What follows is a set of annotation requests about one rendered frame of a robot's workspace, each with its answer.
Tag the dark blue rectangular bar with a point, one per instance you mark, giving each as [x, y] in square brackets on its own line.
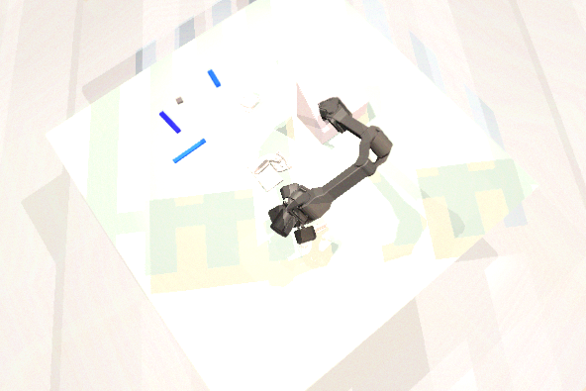
[169, 122]

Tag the short blue bar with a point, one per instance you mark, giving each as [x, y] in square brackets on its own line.
[214, 78]

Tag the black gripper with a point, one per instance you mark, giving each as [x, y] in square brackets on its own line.
[302, 235]

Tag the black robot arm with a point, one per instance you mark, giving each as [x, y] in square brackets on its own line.
[317, 201]

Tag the blue long bar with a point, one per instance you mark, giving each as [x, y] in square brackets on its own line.
[189, 150]

